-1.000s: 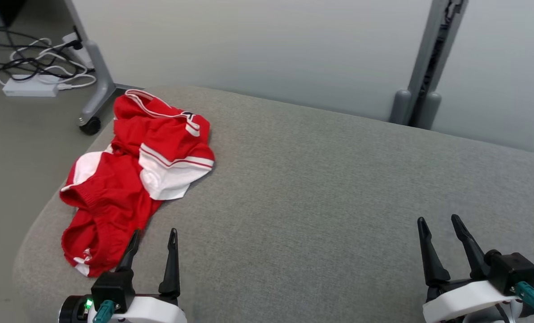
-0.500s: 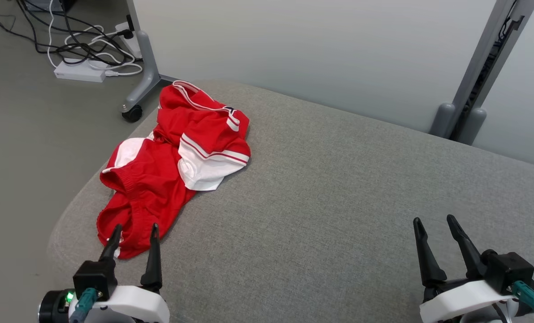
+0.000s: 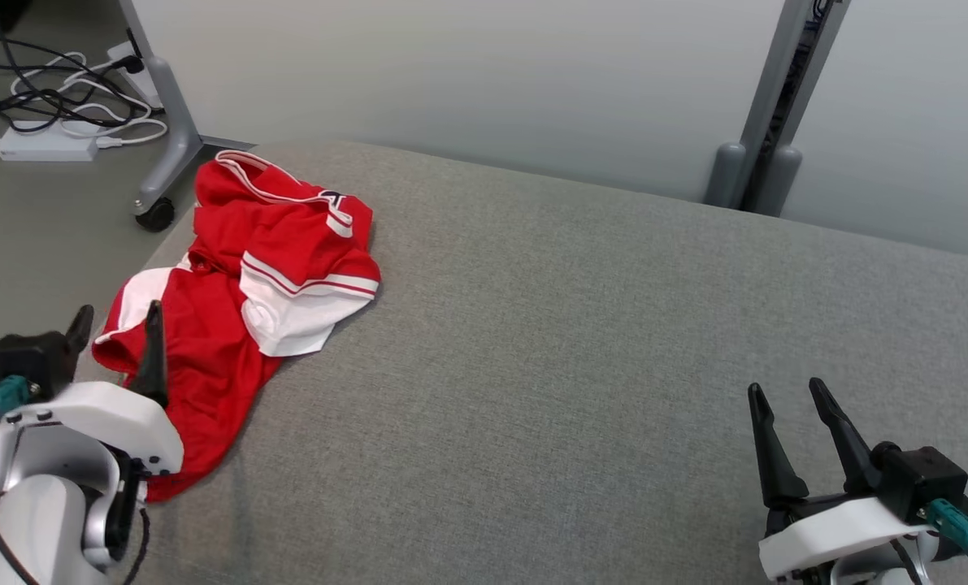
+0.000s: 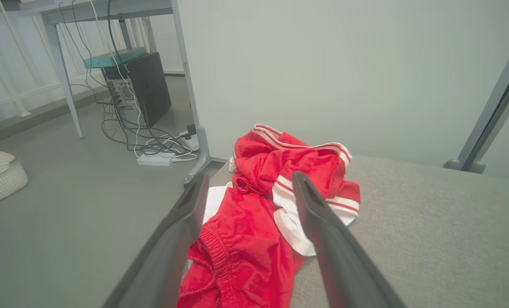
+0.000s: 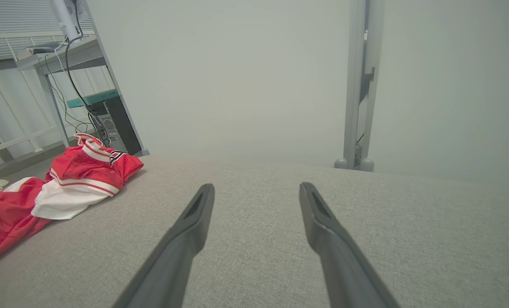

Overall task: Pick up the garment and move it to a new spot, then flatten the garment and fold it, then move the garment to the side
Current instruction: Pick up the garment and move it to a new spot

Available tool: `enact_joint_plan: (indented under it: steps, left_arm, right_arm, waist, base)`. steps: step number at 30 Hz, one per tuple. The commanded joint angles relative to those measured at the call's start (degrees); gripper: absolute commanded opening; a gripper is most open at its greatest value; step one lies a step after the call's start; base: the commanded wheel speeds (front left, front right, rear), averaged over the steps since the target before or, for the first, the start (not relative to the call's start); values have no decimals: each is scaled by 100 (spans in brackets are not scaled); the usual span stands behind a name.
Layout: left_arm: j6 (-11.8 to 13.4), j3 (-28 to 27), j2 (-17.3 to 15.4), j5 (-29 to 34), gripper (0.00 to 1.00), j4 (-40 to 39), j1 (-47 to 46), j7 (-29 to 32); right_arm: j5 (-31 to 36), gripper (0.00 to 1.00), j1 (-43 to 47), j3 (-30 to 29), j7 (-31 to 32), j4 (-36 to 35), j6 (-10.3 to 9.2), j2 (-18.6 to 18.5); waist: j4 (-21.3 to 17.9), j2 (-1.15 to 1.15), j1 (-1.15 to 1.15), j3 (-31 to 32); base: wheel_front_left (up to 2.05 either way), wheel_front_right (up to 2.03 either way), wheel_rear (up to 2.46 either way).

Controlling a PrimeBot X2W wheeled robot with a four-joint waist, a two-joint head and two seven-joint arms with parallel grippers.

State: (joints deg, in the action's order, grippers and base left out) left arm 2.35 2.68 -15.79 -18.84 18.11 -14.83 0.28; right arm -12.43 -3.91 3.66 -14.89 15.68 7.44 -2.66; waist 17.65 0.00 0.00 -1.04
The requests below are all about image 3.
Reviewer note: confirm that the red shorts white stripe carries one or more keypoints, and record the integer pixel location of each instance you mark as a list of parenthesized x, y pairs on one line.
[(207, 382)]

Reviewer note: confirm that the white power strip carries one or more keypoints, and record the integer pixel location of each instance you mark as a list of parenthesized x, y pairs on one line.
[(138, 77)]

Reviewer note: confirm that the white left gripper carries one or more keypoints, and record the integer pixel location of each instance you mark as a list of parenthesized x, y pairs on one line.
[(126, 418)]

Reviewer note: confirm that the grey partition post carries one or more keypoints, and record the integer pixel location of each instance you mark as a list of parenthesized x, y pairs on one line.
[(776, 97)]

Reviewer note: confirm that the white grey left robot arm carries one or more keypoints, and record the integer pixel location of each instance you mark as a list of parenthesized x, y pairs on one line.
[(28, 528)]

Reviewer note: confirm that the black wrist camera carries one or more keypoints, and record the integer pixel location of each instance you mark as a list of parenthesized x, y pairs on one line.
[(922, 475), (32, 357)]

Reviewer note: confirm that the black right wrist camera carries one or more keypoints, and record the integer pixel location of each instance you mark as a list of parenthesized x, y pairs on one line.
[(922, 475)]

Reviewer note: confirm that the grey desk leg with caster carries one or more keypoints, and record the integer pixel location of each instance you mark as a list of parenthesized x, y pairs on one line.
[(176, 122)]

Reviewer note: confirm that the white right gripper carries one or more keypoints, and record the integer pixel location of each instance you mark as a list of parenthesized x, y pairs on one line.
[(825, 536)]

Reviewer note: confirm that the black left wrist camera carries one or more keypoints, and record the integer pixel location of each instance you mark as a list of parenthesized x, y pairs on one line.
[(32, 357)]

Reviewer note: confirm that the red white sports shirt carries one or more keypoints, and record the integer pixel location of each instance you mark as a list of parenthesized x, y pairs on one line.
[(288, 236)]

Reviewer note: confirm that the white power adapter box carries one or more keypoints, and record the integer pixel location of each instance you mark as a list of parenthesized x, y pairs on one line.
[(45, 145)]

